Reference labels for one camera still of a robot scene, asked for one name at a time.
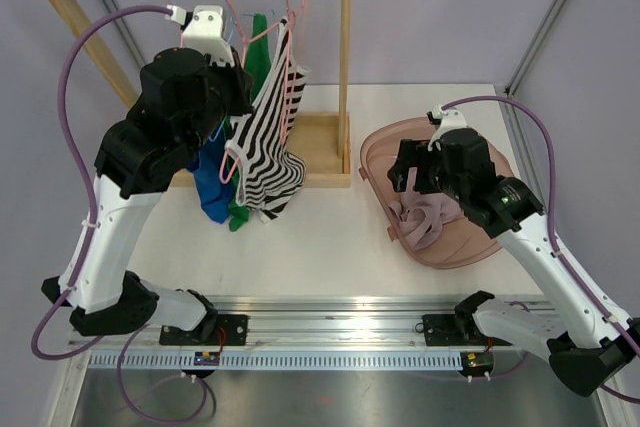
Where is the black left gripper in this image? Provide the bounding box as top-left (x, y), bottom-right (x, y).
top-left (183, 45), bottom-right (255, 152)

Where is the pale pink tank top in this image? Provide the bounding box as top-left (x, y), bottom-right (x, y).
top-left (389, 190), bottom-right (462, 251)

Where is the pink wire hanger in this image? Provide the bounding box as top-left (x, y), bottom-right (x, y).
top-left (280, 0), bottom-right (309, 146)

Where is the black white striped tank top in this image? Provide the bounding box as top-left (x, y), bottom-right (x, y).
top-left (225, 18), bottom-right (308, 223)

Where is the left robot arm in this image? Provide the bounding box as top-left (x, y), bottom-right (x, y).
top-left (41, 47), bottom-right (252, 345)

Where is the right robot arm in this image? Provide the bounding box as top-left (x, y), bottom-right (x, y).
top-left (387, 128), bottom-right (639, 397)

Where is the green tank top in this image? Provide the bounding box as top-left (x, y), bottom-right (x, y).
top-left (228, 13), bottom-right (271, 232)

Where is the blue tank top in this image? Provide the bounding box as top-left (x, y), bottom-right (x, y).
top-left (187, 142), bottom-right (233, 224)

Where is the pink translucent plastic basin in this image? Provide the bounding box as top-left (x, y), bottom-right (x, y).
top-left (359, 117), bottom-right (501, 269)

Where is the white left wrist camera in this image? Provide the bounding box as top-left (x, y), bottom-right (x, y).
top-left (166, 4), bottom-right (235, 66)

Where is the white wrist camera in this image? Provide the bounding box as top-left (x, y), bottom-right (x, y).
top-left (166, 4), bottom-right (235, 66)
top-left (427, 105), bottom-right (468, 151)

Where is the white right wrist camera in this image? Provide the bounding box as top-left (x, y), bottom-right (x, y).
top-left (427, 105), bottom-right (468, 151)

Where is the light blue wire hanger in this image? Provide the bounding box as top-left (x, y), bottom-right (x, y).
top-left (223, 0), bottom-right (277, 59)

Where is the aluminium frame post left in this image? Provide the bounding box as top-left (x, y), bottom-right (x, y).
top-left (74, 0), bottom-right (166, 103)

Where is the aluminium frame post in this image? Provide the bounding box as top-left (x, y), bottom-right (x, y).
top-left (74, 0), bottom-right (166, 103)
top-left (504, 0), bottom-right (570, 97)

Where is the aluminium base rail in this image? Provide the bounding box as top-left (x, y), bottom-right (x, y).
top-left (67, 296), bottom-right (566, 372)

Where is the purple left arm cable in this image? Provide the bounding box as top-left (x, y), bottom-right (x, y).
top-left (30, 4), bottom-right (174, 361)

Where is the aluminium frame post right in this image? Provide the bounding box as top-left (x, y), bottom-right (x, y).
top-left (504, 0), bottom-right (570, 97)

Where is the purple cable loop on floor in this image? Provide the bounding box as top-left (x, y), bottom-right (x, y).
top-left (115, 326), bottom-right (220, 421)

